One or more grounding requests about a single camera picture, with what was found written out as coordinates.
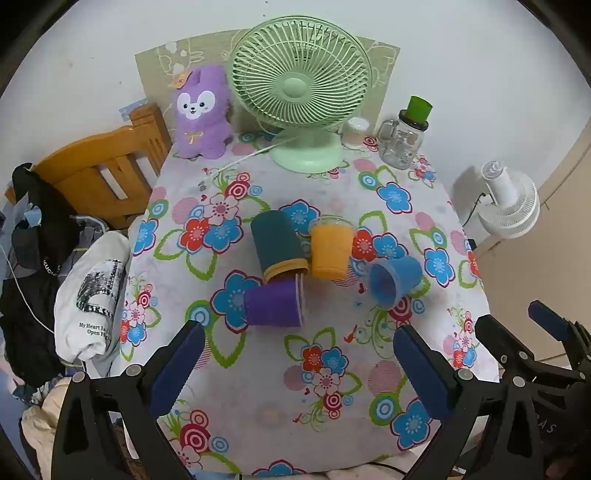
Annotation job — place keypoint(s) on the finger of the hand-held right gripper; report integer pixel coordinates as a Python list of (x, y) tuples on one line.
[(498, 344), (549, 323)]

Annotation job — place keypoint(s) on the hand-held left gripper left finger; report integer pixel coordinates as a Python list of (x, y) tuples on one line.
[(178, 364)]

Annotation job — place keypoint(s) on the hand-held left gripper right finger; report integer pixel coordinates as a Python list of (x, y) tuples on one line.
[(422, 374)]

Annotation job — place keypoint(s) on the blue cup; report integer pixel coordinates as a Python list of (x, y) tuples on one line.
[(406, 274)]

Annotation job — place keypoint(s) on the purple cup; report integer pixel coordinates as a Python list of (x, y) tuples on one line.
[(272, 302)]

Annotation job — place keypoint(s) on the dark teal cup yellow rim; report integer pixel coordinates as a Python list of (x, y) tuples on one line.
[(277, 240)]

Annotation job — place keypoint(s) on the orange cup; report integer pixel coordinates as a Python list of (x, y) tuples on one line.
[(328, 249)]

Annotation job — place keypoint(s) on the floral tablecloth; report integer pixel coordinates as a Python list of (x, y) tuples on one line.
[(277, 369)]

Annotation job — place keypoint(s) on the white printed shirt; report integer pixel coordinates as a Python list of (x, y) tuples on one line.
[(92, 277)]

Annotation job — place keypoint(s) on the white fan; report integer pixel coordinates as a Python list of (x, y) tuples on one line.
[(512, 203)]

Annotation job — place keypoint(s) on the cream cloth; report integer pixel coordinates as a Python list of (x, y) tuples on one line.
[(41, 424)]

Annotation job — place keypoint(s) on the black garment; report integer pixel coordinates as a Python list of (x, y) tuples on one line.
[(27, 323)]

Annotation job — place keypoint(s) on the wooden chair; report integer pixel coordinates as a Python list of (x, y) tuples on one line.
[(92, 161)]

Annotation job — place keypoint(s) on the glass mug jar green lid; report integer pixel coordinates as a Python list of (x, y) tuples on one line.
[(401, 143)]

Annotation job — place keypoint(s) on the purple plush rabbit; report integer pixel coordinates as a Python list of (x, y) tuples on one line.
[(201, 120)]

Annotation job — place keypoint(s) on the small white-lidded jar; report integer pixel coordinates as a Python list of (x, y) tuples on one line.
[(354, 134)]

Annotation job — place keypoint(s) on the green table fan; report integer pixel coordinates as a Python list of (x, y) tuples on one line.
[(295, 87)]

